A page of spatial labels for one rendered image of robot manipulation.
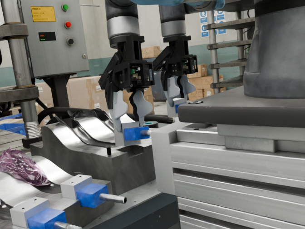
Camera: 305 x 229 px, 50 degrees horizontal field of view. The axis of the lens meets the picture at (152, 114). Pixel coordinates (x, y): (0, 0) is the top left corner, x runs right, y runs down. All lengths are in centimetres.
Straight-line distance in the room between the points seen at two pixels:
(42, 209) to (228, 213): 31
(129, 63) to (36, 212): 36
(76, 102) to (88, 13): 548
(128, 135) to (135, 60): 17
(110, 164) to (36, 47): 96
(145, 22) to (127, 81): 823
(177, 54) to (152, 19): 781
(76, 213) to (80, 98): 422
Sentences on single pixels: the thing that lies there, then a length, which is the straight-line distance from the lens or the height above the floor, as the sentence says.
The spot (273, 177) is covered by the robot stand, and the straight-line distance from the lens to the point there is 38.
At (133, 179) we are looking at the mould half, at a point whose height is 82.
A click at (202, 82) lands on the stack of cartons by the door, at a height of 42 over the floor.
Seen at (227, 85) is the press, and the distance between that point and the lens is 488.
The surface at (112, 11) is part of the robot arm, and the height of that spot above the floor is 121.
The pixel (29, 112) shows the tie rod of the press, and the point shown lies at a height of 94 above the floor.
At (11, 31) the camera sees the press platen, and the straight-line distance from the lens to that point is 140.
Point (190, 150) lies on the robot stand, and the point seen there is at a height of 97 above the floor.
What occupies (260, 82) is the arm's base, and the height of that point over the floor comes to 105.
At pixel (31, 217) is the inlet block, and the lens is 57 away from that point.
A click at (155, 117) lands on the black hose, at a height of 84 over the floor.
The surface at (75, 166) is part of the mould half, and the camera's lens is 89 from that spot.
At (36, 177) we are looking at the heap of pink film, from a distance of 73.
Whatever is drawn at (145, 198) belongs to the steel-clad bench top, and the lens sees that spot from 72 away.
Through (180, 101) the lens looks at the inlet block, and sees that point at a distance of 104.
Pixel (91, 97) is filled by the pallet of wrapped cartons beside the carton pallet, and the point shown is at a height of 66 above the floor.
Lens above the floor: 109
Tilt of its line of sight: 10 degrees down
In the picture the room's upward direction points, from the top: 7 degrees counter-clockwise
